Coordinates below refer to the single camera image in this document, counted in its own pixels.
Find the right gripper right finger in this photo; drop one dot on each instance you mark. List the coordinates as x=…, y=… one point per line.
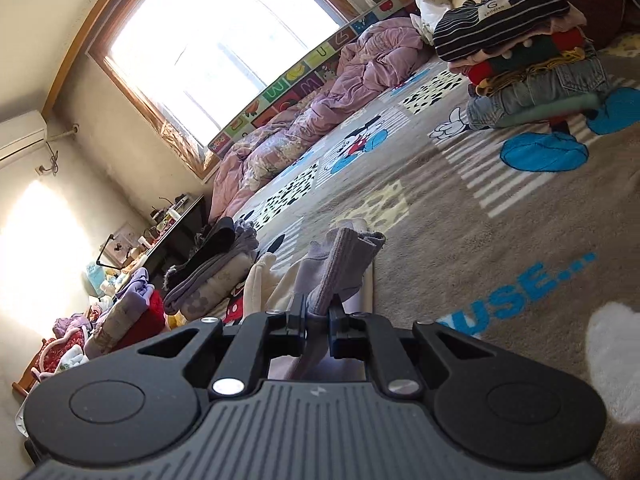
x=372, y=339

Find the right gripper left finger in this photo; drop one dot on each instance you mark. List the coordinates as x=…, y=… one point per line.
x=247, y=349

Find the lilac and cream sweatshirt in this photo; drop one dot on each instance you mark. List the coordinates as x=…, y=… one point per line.
x=336, y=266

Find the folded grey flower garment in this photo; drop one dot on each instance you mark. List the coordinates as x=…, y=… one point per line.
x=206, y=287

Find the folded yellow sweater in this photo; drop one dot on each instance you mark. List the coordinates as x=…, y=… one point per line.
x=175, y=321

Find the folded black garment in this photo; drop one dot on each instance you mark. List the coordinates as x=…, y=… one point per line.
x=213, y=240

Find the folded red sweater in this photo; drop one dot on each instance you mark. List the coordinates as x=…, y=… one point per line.
x=150, y=324

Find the folded lilac grey sweater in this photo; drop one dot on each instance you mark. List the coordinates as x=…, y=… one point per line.
x=129, y=305

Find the cluttered dark desk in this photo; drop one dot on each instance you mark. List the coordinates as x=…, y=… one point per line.
x=167, y=243

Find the colourful alphabet foam mat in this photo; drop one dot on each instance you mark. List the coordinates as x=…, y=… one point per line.
x=308, y=74

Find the brown Mickey Mouse blanket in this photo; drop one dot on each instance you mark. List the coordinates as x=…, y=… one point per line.
x=515, y=236

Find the red floral padded jacket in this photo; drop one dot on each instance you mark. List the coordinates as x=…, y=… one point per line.
x=63, y=353

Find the pink crumpled quilt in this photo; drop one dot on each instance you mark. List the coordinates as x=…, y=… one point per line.
x=383, y=57

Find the white air conditioner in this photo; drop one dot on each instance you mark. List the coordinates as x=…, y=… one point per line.
x=20, y=133

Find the folded green garment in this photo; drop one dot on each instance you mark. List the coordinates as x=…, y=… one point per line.
x=559, y=108

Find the black white striped garment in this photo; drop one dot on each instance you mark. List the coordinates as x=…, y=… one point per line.
x=486, y=24

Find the wooden window frame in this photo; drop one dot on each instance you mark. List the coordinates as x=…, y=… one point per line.
x=97, y=35

